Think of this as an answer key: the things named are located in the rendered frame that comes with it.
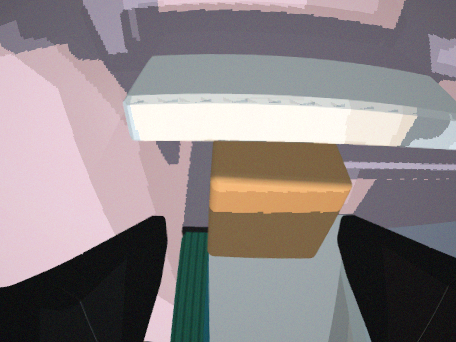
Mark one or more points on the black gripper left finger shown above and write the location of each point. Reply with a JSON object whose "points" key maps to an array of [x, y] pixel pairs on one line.
{"points": [[106, 294]]}

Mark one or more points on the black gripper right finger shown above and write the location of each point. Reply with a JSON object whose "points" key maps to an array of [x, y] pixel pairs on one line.
{"points": [[406, 291]]}

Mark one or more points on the tan block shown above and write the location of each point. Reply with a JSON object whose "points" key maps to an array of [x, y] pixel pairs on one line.
{"points": [[273, 199]]}

